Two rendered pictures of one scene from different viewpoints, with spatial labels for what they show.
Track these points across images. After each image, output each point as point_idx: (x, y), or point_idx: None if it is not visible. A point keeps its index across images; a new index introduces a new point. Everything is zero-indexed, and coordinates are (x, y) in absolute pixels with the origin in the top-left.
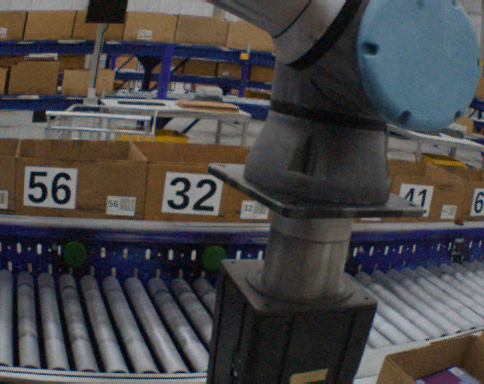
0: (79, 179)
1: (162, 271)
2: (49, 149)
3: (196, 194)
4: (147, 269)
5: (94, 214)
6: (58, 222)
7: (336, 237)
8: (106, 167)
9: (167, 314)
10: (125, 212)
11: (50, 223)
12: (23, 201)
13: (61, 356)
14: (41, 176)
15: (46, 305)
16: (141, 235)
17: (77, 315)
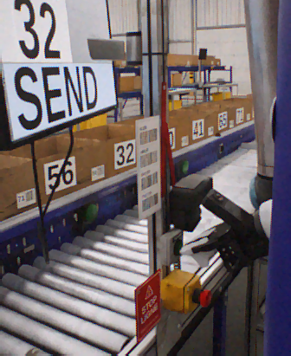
0: (76, 163)
1: (123, 205)
2: (9, 155)
3: (126, 153)
4: (117, 207)
5: (86, 184)
6: (77, 196)
7: None
8: (88, 150)
9: None
10: (100, 176)
11: (74, 198)
12: (46, 191)
13: (186, 263)
14: (54, 168)
15: (120, 249)
16: (118, 185)
17: (144, 243)
